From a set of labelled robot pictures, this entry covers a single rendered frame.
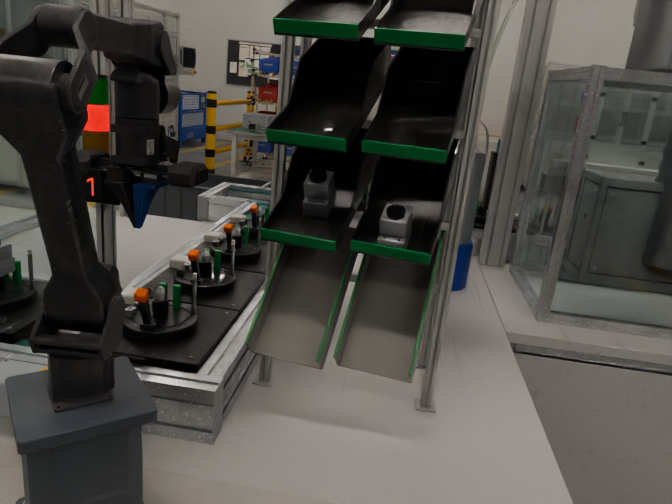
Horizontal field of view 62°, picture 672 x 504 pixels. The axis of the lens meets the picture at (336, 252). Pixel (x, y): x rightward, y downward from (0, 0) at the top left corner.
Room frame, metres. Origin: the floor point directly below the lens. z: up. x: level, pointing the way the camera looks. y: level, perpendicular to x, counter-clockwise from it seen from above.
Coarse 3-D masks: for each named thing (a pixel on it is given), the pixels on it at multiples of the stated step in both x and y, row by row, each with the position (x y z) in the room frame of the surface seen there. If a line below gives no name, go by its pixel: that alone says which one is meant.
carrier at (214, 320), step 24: (192, 288) 0.99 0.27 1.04; (168, 312) 0.99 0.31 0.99; (192, 312) 0.99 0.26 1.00; (216, 312) 1.05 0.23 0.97; (144, 336) 0.90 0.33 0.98; (168, 336) 0.90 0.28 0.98; (192, 336) 0.94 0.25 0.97; (216, 336) 0.95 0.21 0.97; (168, 360) 0.84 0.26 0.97; (192, 360) 0.85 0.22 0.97
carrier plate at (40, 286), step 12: (36, 288) 1.08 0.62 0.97; (36, 300) 1.02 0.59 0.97; (12, 312) 0.96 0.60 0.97; (24, 312) 0.96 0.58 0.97; (36, 312) 0.97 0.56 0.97; (12, 324) 0.91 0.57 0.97; (24, 324) 0.91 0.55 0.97; (0, 336) 0.87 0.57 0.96; (12, 336) 0.87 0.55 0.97; (24, 336) 0.90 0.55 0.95
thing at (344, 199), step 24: (360, 144) 1.09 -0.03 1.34; (288, 168) 0.98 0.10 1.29; (312, 168) 1.08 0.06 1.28; (336, 168) 1.07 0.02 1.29; (360, 168) 0.95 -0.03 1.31; (288, 192) 0.98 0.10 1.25; (336, 192) 1.00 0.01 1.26; (360, 192) 0.97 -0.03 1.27; (288, 216) 0.94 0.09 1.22; (336, 216) 0.93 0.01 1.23; (288, 240) 0.87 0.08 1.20; (312, 240) 0.85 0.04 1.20; (336, 240) 0.85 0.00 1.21
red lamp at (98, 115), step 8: (88, 104) 1.09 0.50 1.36; (88, 112) 1.08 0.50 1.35; (96, 112) 1.08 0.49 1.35; (104, 112) 1.09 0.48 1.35; (88, 120) 1.08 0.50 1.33; (96, 120) 1.08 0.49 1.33; (104, 120) 1.09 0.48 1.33; (88, 128) 1.08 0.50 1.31; (96, 128) 1.08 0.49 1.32; (104, 128) 1.09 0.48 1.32
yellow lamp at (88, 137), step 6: (84, 132) 1.08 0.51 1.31; (90, 132) 1.08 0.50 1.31; (96, 132) 1.08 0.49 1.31; (102, 132) 1.09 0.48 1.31; (108, 132) 1.11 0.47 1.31; (84, 138) 1.08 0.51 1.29; (90, 138) 1.08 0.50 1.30; (96, 138) 1.08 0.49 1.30; (102, 138) 1.09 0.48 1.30; (108, 138) 1.11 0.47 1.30; (84, 144) 1.08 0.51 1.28; (90, 144) 1.08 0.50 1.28; (96, 144) 1.08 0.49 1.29; (102, 144) 1.09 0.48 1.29; (108, 144) 1.10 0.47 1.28; (102, 150) 1.09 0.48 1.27; (108, 150) 1.10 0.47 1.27
